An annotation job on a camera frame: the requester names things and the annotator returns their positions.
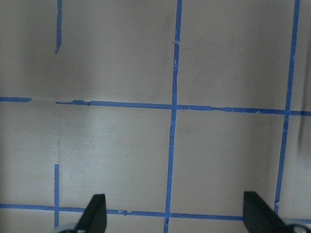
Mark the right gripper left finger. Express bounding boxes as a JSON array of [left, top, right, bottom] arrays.
[[73, 194, 107, 233]]

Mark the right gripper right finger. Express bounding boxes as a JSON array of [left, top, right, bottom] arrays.
[[243, 191, 293, 233]]

